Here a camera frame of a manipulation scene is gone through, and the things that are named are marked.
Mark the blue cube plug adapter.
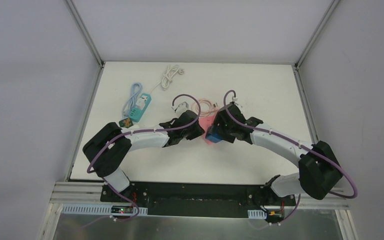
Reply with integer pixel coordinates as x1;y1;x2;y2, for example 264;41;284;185
205;132;222;144

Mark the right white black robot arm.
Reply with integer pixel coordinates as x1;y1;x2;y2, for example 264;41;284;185
205;103;343;205

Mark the pink triangular power strip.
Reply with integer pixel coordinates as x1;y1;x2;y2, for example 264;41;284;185
199;115;215;145

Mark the pink coiled cable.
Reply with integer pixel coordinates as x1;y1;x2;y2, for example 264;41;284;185
191;98;220;117

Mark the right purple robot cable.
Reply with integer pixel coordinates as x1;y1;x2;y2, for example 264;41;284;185
223;90;358;199

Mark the light blue coiled cable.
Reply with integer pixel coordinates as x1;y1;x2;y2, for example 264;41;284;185
122;82;144;117

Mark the white coiled cable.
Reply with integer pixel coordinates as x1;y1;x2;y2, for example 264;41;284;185
150;64;185;94

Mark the teal power strip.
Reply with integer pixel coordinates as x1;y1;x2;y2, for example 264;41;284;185
129;93;152;123

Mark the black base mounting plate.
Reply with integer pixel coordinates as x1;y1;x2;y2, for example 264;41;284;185
100;181;297;220

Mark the white plug in teal strip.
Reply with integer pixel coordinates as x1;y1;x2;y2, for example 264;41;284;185
136;97;147;110

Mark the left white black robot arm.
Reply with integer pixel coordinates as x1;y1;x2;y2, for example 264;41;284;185
83;110;205;202

